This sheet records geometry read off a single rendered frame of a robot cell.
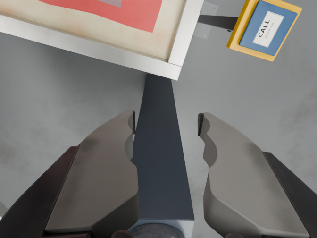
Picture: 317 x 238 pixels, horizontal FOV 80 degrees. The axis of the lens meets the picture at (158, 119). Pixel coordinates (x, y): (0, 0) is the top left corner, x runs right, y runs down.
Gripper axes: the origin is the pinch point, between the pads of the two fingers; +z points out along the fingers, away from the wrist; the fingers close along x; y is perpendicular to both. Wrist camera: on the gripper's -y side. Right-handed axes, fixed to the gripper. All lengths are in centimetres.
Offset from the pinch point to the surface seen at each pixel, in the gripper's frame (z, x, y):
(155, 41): 40.8, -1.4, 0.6
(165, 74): 37.3, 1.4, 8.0
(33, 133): 136, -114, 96
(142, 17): 40.8, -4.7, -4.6
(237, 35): 41.0, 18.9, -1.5
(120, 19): 40.8, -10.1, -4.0
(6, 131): 136, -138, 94
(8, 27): 37, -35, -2
